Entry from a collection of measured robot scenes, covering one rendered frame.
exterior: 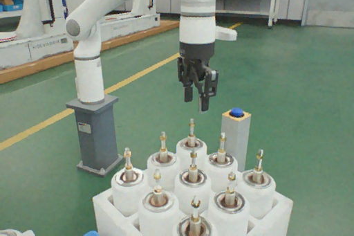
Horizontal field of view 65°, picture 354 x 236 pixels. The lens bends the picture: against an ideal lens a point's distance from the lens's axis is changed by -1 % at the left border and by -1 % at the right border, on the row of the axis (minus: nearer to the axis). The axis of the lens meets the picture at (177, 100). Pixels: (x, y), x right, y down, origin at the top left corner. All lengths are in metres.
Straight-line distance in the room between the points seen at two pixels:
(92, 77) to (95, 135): 0.22
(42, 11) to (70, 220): 2.28
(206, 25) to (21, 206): 0.90
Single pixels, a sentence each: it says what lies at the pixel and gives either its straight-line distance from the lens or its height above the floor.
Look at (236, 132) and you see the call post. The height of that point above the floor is 0.27.
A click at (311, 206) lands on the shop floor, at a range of 1.15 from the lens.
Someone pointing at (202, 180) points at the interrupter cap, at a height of 0.25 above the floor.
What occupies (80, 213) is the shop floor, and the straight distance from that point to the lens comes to 1.07.
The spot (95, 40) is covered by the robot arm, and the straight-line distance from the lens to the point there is 1.07.
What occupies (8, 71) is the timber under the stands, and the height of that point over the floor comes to 0.08.
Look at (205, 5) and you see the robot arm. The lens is 0.57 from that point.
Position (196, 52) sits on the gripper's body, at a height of 0.59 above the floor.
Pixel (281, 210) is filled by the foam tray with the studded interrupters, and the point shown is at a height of 0.18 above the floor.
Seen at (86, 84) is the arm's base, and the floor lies 0.38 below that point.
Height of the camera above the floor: 0.73
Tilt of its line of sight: 23 degrees down
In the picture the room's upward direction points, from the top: straight up
